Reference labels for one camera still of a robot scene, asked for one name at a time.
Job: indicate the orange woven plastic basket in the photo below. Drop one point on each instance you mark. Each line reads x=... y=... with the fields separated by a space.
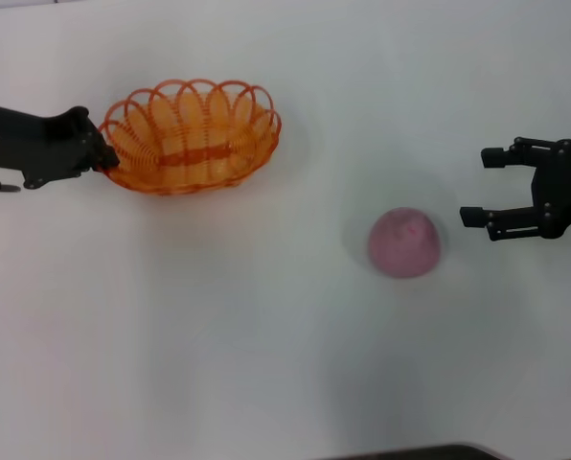
x=189 y=144

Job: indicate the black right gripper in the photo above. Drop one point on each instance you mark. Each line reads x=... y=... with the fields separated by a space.
x=561 y=191

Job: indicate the pink peach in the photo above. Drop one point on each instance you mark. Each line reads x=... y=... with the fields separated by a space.
x=404 y=242

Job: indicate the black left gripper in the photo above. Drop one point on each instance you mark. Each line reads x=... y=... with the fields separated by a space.
x=36 y=146

